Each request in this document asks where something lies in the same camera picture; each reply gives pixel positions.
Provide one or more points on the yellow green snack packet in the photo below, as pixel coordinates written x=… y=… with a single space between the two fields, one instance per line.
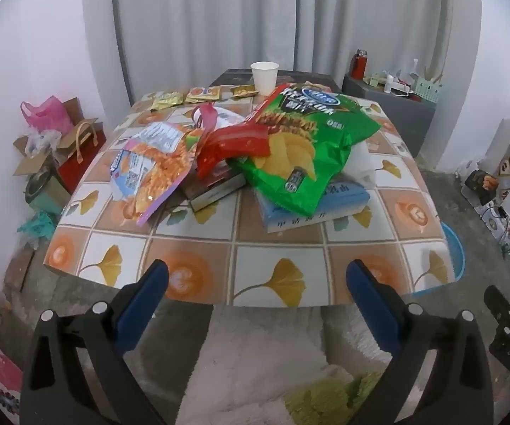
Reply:
x=166 y=101

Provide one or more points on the orange yellow snack packet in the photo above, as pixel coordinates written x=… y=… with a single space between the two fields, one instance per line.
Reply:
x=202 y=94

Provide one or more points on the brown white cardboard box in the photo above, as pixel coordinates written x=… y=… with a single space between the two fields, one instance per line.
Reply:
x=212 y=188

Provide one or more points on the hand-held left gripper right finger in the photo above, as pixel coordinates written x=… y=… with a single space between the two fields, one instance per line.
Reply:
x=370 y=310

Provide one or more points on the pink plastic bag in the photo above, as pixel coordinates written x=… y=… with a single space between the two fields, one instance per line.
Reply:
x=46 y=113

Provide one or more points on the white fluffy blanket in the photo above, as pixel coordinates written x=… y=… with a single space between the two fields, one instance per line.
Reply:
x=246 y=363

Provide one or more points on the red thermos bottle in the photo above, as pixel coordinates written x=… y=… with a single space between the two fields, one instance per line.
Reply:
x=360 y=65

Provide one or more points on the clear plastic bag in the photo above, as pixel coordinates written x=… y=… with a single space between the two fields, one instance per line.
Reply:
x=42 y=141

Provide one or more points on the green square tin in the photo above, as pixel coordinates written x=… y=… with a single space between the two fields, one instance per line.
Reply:
x=49 y=195

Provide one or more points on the grey curtain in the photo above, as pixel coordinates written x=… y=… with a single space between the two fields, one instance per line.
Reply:
x=237 y=17

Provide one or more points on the blue tissue pack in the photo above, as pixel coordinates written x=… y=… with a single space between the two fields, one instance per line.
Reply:
x=339 y=203

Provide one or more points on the green potato chip bag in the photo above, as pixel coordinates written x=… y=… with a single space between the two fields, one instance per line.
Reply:
x=317 y=128

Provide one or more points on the red gift bag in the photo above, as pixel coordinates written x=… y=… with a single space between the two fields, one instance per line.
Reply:
x=82 y=164

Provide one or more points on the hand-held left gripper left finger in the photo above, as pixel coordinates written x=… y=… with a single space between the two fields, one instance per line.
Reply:
x=148 y=301

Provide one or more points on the teal plastic bag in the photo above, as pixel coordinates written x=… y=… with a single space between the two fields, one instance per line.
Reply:
x=37 y=225

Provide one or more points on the open cardboard box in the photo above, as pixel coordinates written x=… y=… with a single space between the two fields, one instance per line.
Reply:
x=29 y=166

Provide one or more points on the red plastic bag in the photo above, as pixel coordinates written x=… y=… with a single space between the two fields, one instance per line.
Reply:
x=232 y=141

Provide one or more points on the small yellow snack packet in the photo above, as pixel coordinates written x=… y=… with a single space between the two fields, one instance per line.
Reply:
x=243 y=91

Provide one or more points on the black snack bag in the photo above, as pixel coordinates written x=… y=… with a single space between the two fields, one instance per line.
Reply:
x=480 y=186

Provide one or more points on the orange pink snack bag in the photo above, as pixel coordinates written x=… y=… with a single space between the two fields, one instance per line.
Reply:
x=157 y=172

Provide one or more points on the grey cabinet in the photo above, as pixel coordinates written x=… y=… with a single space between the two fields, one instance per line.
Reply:
x=392 y=119

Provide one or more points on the dark grey table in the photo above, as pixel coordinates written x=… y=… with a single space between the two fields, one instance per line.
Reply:
x=308 y=77

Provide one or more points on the white plastic bag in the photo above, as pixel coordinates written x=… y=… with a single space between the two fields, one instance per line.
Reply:
x=361 y=164

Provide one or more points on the white paper cup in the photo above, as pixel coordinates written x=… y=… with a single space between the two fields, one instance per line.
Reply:
x=263 y=79

